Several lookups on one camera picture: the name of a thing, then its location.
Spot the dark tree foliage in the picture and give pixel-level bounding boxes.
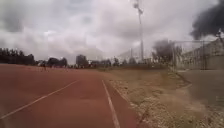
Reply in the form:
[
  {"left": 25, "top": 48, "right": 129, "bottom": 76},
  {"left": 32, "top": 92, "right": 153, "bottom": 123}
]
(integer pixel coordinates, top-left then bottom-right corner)
[{"left": 189, "top": 0, "right": 224, "bottom": 41}]

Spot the grey concrete pavement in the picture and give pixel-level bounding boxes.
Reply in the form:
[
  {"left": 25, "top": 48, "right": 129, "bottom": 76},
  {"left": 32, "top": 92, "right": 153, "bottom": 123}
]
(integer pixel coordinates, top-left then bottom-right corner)
[{"left": 179, "top": 69, "right": 224, "bottom": 108}]

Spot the tree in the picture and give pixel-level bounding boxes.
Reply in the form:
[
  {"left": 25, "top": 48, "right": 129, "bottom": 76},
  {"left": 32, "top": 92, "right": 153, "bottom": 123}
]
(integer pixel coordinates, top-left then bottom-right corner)
[{"left": 151, "top": 39, "right": 183, "bottom": 65}]

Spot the row of dark trees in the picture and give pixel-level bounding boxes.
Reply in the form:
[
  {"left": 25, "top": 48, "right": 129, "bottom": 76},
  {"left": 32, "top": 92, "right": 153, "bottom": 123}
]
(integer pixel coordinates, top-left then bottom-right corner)
[{"left": 0, "top": 47, "right": 37, "bottom": 66}]

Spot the grey building with wall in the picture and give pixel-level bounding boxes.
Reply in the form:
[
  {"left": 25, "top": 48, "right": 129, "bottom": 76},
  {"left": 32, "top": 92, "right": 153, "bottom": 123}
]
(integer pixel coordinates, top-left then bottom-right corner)
[{"left": 176, "top": 37, "right": 224, "bottom": 71}]

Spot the red running track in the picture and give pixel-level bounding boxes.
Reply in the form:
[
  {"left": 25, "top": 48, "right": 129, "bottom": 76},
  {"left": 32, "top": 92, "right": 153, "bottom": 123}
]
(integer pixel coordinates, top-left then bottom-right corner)
[{"left": 0, "top": 63, "right": 153, "bottom": 128}]

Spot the wire mesh fence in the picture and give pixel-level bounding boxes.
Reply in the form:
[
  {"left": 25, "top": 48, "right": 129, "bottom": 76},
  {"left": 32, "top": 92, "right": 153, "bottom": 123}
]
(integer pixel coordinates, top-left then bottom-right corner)
[{"left": 116, "top": 39, "right": 224, "bottom": 71}]

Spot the dry grass and gravel strip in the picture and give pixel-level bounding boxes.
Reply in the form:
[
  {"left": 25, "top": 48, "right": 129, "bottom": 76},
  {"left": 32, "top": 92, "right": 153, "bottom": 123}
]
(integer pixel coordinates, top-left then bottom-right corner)
[{"left": 96, "top": 67, "right": 224, "bottom": 128}]

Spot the tall floodlight mast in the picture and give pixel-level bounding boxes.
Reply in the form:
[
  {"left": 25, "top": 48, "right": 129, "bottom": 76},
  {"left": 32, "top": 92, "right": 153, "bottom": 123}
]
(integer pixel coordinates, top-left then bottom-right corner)
[{"left": 132, "top": 0, "right": 146, "bottom": 64}]

